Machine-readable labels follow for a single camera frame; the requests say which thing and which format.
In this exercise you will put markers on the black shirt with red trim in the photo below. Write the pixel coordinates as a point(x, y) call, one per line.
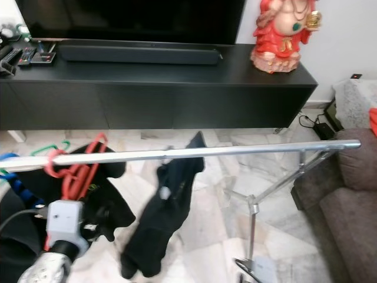
point(112, 206)

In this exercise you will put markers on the red plastic hanger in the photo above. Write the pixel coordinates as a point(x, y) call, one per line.
point(73, 180)

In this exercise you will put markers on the blue plastic hanger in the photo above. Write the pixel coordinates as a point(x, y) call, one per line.
point(23, 191)

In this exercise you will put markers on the green plastic hanger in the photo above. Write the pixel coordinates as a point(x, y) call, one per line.
point(56, 145)

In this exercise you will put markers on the black t-shirt with green print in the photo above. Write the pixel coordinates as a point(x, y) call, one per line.
point(165, 206)

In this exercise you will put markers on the white cabinet leg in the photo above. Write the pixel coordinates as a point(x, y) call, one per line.
point(17, 137)

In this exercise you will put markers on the silver metal clothes rack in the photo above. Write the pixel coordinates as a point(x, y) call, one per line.
point(241, 150)

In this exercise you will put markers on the black soundbar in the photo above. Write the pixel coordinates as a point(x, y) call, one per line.
point(141, 55)

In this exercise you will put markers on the black remote with coloured buttons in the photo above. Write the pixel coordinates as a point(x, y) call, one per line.
point(27, 56)

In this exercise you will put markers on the black remote control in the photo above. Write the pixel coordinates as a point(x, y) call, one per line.
point(12, 62)

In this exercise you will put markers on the small green object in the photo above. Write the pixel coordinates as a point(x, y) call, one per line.
point(16, 32)

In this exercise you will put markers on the black flat television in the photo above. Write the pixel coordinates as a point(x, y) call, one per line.
point(129, 20)

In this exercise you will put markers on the brown fabric sofa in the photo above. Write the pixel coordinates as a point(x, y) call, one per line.
point(347, 218)

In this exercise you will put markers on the red laughing buddha figurine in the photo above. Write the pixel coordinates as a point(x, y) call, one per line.
point(280, 35)

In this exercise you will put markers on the red pillow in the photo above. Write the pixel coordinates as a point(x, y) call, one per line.
point(373, 121)

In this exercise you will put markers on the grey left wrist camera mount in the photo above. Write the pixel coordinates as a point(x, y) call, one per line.
point(65, 223)

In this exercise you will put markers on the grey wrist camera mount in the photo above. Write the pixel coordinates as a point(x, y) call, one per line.
point(65, 223)
point(266, 271)

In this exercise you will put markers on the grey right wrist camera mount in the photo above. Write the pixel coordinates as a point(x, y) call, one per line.
point(266, 271)

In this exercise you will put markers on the black wall switch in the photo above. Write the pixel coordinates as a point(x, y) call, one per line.
point(355, 76)

